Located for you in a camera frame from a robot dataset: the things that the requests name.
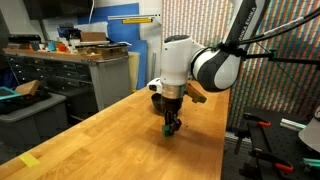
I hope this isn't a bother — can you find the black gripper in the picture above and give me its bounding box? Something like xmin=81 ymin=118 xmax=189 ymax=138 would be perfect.
xmin=161 ymin=96 xmax=184 ymax=133

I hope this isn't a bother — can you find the small green block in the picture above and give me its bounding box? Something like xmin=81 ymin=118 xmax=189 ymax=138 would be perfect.
xmin=161 ymin=124 xmax=175 ymax=138

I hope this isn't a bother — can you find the wooden block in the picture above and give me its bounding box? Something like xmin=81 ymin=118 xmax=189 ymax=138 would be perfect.
xmin=14 ymin=79 xmax=42 ymax=97

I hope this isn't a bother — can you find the grey metal pole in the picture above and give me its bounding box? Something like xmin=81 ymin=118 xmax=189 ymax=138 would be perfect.
xmin=150 ymin=52 xmax=157 ymax=81

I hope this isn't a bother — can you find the beige board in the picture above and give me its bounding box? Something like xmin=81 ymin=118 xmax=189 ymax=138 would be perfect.
xmin=128 ymin=51 xmax=141 ymax=93

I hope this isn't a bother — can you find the grey perforated workbench cabinet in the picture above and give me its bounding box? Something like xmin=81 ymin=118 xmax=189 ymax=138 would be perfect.
xmin=3 ymin=47 xmax=133 ymax=113

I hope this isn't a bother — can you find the stack of wooden boards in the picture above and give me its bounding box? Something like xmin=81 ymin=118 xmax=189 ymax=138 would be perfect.
xmin=76 ymin=41 xmax=129 ymax=58

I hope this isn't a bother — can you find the blue foam board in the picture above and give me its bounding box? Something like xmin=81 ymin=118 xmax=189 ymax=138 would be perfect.
xmin=77 ymin=2 xmax=148 ymax=90

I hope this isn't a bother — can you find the yellow spirit level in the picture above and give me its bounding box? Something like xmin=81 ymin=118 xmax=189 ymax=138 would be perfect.
xmin=121 ymin=17 xmax=154 ymax=25

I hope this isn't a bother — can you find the cardboard box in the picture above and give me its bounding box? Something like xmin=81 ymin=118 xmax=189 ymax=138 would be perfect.
xmin=79 ymin=31 xmax=108 ymax=43

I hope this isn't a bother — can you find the black perforated breadboard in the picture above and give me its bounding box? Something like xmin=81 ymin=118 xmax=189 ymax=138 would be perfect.
xmin=222 ymin=106 xmax=320 ymax=180

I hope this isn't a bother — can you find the aluminium extrusion bar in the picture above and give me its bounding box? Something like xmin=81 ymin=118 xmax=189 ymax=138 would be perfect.
xmin=279 ymin=118 xmax=308 ymax=133

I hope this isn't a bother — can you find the black metal rod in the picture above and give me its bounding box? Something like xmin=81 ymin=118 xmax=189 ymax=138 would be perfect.
xmin=243 ymin=49 xmax=320 ymax=68

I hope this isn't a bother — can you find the orange small container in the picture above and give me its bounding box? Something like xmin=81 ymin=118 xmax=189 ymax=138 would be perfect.
xmin=55 ymin=42 xmax=68 ymax=53

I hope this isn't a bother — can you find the blue storage bin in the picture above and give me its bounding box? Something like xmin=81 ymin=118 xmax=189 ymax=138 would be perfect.
xmin=57 ymin=26 xmax=82 ymax=40

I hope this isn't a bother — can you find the grey plastic bin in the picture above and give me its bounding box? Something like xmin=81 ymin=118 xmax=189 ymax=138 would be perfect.
xmin=0 ymin=92 xmax=69 ymax=148

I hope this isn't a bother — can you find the teal small container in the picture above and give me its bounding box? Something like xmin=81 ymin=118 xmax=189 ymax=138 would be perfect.
xmin=45 ymin=40 xmax=57 ymax=52

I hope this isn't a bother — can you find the teal bar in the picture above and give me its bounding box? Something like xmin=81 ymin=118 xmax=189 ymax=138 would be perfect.
xmin=302 ymin=157 xmax=320 ymax=171

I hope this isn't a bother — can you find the teal tray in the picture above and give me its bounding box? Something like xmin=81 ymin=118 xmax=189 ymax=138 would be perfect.
xmin=0 ymin=86 xmax=22 ymax=102

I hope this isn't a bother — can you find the black long case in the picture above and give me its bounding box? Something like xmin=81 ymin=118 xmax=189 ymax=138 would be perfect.
xmin=8 ymin=34 xmax=43 ymax=44

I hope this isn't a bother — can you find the wooden wrist mount piece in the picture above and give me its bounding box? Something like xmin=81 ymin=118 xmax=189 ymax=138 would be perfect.
xmin=184 ymin=81 xmax=208 ymax=104

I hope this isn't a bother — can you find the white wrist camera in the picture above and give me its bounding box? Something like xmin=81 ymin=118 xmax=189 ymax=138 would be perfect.
xmin=146 ymin=77 xmax=164 ymax=95

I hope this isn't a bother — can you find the black bar clamp orange handle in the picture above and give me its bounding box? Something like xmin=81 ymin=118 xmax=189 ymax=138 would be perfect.
xmin=233 ymin=112 xmax=273 ymax=158
xmin=238 ymin=149 xmax=295 ymax=180

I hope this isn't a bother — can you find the white wall rail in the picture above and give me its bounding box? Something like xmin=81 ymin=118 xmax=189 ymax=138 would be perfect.
xmin=107 ymin=13 xmax=162 ymax=21

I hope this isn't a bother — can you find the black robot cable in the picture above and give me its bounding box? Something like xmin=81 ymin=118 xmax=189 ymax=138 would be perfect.
xmin=218 ymin=6 xmax=320 ymax=52

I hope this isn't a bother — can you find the black wall screen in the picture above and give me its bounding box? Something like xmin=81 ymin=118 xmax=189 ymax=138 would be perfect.
xmin=22 ymin=0 xmax=96 ymax=20

